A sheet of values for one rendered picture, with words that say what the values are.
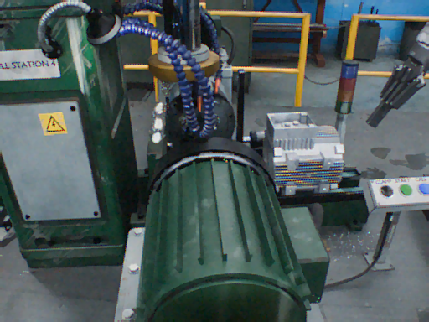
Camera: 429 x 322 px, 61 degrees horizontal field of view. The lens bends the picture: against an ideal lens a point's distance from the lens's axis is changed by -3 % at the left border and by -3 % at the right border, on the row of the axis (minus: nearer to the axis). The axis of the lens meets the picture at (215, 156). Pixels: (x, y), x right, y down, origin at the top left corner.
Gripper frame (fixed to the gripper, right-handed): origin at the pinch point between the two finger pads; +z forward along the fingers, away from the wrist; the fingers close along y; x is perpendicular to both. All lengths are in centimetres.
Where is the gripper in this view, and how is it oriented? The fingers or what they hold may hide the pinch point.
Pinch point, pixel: (378, 115)
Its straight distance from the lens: 110.5
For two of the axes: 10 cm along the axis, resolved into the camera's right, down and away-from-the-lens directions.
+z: -4.9, 7.7, 4.2
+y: 0.6, 5.0, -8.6
